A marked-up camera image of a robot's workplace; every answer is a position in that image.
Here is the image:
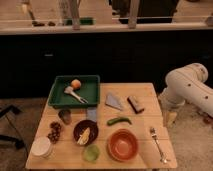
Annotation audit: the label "white stacked plates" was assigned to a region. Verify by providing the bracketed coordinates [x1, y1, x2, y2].
[31, 137, 52, 158]

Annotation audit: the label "grey triangular cloth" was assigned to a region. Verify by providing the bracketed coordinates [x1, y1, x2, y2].
[105, 93, 123, 111]

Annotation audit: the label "dark brown bowl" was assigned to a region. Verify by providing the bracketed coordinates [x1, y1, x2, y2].
[73, 120, 98, 146]

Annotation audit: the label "black chair base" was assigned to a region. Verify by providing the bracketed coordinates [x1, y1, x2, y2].
[0, 105, 25, 150]

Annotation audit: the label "small green bowl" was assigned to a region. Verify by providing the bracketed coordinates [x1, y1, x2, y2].
[83, 144, 100, 162]

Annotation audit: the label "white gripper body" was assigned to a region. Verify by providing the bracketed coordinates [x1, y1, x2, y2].
[159, 98, 178, 113]

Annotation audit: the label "brown chalkboard eraser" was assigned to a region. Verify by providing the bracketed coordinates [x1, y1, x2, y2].
[127, 96, 144, 114]

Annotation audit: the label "silver fork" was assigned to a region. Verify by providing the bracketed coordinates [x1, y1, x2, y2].
[150, 127, 168, 164]

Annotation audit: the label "green plastic tray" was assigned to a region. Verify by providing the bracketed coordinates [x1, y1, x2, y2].
[48, 75, 100, 108]

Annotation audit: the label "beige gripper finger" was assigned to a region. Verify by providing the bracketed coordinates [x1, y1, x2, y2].
[165, 111, 177, 127]

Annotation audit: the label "dark grey small cup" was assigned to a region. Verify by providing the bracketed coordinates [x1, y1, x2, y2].
[58, 109, 71, 125]

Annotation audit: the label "orange fruit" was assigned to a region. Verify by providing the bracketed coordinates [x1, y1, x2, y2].
[70, 79, 81, 90]

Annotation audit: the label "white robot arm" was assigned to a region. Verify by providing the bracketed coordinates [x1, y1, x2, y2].
[158, 63, 213, 126]

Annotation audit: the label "orange bowl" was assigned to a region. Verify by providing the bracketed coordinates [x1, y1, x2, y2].
[107, 129, 138, 162]

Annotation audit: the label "brown grape bunch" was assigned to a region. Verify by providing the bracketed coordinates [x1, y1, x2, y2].
[47, 122, 62, 144]

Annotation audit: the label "green chili pepper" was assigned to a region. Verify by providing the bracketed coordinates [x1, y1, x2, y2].
[107, 117, 132, 126]

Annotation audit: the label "yellow banana piece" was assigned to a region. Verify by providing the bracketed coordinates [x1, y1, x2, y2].
[77, 128, 90, 145]

